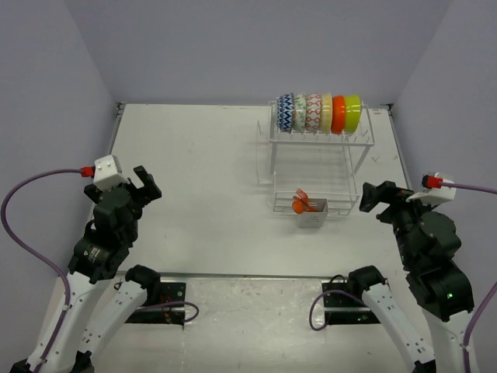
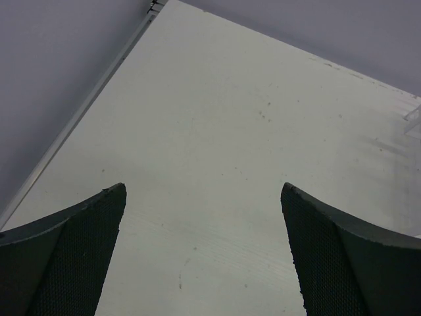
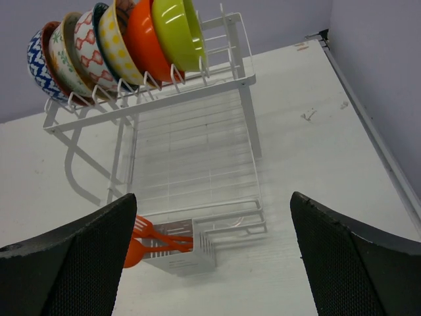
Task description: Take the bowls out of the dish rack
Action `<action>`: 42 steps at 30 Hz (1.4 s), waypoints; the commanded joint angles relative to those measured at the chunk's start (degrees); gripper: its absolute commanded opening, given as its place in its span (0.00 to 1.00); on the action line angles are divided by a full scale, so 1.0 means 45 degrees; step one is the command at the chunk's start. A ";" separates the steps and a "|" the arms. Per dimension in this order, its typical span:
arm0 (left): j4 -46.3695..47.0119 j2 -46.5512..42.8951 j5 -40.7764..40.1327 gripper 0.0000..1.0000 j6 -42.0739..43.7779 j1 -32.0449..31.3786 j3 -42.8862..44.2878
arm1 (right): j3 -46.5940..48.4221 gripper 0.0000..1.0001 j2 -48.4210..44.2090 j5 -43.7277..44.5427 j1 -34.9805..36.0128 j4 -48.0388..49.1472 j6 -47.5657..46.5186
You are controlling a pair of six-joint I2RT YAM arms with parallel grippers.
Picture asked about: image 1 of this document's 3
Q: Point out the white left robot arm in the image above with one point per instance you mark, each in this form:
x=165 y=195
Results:
x=74 y=338

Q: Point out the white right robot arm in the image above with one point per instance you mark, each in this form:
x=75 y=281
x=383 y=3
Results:
x=427 y=241

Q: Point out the orange plastic fork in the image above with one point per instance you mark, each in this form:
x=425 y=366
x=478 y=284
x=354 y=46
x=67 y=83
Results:
x=303 y=197

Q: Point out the red lattice patterned bowl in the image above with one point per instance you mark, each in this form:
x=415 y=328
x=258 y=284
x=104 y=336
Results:
x=313 y=112

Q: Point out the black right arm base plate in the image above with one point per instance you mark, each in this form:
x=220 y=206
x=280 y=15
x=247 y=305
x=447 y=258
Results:
x=342 y=310

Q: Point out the orange plastic spoon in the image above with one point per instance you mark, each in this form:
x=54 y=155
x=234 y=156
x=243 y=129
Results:
x=298 y=206

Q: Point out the yellow patterned bowl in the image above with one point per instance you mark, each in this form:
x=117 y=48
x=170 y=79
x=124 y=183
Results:
x=326 y=113

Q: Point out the orange plastic bowl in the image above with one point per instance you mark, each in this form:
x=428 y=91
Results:
x=338 y=114

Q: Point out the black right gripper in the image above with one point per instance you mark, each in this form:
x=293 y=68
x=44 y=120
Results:
x=387 y=191

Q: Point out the blue zigzag patterned bowl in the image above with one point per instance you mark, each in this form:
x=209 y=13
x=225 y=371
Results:
x=285 y=112

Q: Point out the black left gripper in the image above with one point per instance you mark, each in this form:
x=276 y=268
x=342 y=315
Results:
x=151 y=192

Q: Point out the lime green plastic bowl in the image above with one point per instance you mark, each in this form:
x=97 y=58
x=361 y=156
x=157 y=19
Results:
x=353 y=113

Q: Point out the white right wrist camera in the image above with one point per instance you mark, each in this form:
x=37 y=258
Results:
x=437 y=188

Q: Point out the white cutlery holder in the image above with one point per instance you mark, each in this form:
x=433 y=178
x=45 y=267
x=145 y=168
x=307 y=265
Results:
x=314 y=219

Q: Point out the green floral patterned bowl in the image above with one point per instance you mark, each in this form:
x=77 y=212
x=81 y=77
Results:
x=300 y=106

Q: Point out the white wire dish rack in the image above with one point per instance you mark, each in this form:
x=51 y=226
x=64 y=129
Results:
x=322 y=165

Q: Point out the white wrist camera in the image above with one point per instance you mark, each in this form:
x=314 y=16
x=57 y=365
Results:
x=437 y=188
x=108 y=173

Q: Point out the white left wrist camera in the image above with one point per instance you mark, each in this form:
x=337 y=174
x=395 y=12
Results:
x=108 y=173

